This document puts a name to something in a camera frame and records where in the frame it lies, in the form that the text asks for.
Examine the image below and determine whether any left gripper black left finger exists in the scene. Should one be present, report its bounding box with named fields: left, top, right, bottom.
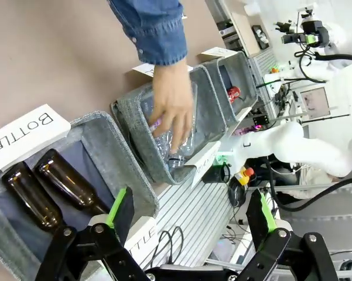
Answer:
left=35, top=186, right=149, bottom=281

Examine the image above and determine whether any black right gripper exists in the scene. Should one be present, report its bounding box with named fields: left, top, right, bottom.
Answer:
left=303, top=20, right=330, bottom=47

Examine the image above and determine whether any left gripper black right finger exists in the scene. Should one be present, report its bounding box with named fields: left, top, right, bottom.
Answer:
left=237, top=189, right=340, bottom=281

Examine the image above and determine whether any brown glass beer bottle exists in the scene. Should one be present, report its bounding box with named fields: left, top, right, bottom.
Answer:
left=1, top=160, right=68, bottom=232
left=33, top=148, right=111, bottom=216

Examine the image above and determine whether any clear plastic bottle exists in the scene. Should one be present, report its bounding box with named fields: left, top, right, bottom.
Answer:
left=140, top=81, right=200, bottom=172

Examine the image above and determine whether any person's left forearm denim sleeve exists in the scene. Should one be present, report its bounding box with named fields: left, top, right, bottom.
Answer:
left=107, top=0, right=189, bottom=67

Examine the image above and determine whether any grey fabric basket for plastic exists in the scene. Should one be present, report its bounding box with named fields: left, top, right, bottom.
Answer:
left=110, top=64, right=228, bottom=186

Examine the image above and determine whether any grey fabric basket for bottles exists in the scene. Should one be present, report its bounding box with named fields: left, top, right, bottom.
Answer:
left=0, top=110, right=160, bottom=280

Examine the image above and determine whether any grey fabric basket for cans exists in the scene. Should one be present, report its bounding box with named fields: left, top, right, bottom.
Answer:
left=200, top=51, right=258, bottom=125

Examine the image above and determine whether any red drink can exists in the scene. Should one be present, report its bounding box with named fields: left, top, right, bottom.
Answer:
left=227, top=85, right=241, bottom=104

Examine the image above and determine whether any person's left hand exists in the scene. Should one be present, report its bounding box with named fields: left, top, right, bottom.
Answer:
left=148, top=57, right=195, bottom=155

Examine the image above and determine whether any white card lettered BOTTLE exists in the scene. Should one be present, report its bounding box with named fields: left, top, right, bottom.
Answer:
left=0, top=104, right=72, bottom=172
left=124, top=215, right=159, bottom=261

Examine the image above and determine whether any yellow red emergency stop button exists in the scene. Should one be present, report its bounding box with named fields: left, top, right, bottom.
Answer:
left=234, top=166, right=255, bottom=187

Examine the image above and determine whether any black power strip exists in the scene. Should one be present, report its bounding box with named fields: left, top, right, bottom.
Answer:
left=251, top=25, right=270, bottom=50

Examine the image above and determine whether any black cylindrical cup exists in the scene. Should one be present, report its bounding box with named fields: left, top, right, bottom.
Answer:
left=203, top=163, right=231, bottom=184

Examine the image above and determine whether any beige wooden board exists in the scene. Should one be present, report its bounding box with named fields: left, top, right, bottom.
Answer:
left=230, top=11, right=262, bottom=56

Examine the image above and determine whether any white framed screen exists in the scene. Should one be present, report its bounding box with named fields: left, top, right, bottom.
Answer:
left=299, top=87, right=332, bottom=119

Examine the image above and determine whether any white card lettered PLASTIC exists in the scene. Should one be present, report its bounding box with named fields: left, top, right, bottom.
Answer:
left=190, top=140, right=222, bottom=190
left=131, top=62, right=194, bottom=78

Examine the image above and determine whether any white card label for cans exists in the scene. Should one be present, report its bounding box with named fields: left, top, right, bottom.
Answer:
left=199, top=46, right=238, bottom=59
left=234, top=105, right=252, bottom=122

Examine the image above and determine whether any coiled black cable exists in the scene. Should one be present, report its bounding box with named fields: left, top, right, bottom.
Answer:
left=228, top=181, right=247, bottom=207

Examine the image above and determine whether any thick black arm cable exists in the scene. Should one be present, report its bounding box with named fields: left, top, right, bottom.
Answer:
left=263, top=157, right=352, bottom=212

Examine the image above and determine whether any thin black looped cable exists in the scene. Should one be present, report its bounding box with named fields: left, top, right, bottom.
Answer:
left=151, top=225, right=184, bottom=269

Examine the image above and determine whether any grey aluminium slatted base plate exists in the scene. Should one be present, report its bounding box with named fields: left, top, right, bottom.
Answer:
left=140, top=175, right=238, bottom=270

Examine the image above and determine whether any black bracket with pink light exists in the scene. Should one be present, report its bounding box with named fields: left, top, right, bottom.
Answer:
left=253, top=115, right=269, bottom=129

